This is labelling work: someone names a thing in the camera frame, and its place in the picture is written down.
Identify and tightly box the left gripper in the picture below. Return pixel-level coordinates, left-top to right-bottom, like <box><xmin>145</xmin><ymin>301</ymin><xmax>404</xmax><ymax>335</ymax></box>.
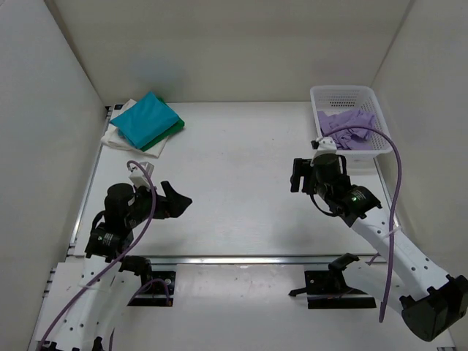
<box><xmin>129</xmin><ymin>175</ymin><xmax>194</xmax><ymax>221</ymax></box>

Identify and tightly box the purple t shirt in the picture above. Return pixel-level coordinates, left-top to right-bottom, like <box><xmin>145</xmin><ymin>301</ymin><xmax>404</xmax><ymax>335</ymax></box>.
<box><xmin>317</xmin><ymin>109</ymin><xmax>377</xmax><ymax>151</ymax></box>

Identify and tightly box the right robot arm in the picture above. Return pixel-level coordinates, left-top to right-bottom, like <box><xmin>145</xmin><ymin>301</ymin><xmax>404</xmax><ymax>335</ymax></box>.
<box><xmin>290</xmin><ymin>154</ymin><xmax>467</xmax><ymax>341</ymax></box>

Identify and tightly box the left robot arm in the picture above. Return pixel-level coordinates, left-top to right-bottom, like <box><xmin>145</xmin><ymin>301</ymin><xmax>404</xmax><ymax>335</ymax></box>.
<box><xmin>37</xmin><ymin>181</ymin><xmax>192</xmax><ymax>350</ymax></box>

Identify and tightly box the white plastic basket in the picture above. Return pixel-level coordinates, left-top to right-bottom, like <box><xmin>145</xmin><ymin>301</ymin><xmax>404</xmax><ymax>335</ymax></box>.
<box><xmin>310</xmin><ymin>85</ymin><xmax>393</xmax><ymax>168</ymax></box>

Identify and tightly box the green folded t shirt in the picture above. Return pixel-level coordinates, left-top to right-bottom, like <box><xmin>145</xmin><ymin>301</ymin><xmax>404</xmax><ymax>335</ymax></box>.
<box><xmin>137</xmin><ymin>92</ymin><xmax>185</xmax><ymax>151</ymax></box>

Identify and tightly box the teal folded t shirt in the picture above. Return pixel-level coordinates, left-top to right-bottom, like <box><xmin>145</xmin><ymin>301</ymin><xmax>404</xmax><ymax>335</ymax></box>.
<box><xmin>110</xmin><ymin>91</ymin><xmax>185</xmax><ymax>151</ymax></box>

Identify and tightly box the white folded t shirt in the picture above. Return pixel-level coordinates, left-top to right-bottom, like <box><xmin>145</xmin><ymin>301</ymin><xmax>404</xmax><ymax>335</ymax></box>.
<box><xmin>101</xmin><ymin>99</ymin><xmax>168</xmax><ymax>158</ymax></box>

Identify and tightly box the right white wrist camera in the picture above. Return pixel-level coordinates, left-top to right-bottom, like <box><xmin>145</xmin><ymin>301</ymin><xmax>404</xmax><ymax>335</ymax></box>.
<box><xmin>311</xmin><ymin>137</ymin><xmax>337</xmax><ymax>154</ymax></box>

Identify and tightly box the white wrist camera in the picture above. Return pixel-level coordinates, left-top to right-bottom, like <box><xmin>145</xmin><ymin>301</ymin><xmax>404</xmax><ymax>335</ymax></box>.
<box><xmin>128</xmin><ymin>162</ymin><xmax>154</xmax><ymax>189</ymax></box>
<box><xmin>311</xmin><ymin>137</ymin><xmax>337</xmax><ymax>154</ymax></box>

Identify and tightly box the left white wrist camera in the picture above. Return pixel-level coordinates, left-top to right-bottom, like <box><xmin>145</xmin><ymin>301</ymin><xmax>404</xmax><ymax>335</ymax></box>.
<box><xmin>128</xmin><ymin>162</ymin><xmax>154</xmax><ymax>189</ymax></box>

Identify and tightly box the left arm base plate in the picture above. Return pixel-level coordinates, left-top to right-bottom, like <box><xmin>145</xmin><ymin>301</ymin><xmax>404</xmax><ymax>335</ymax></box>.
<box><xmin>128</xmin><ymin>265</ymin><xmax>176</xmax><ymax>307</ymax></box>

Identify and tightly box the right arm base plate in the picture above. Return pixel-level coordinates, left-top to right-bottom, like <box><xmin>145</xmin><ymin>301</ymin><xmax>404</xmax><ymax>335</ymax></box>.
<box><xmin>288</xmin><ymin>253</ymin><xmax>377</xmax><ymax>309</ymax></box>

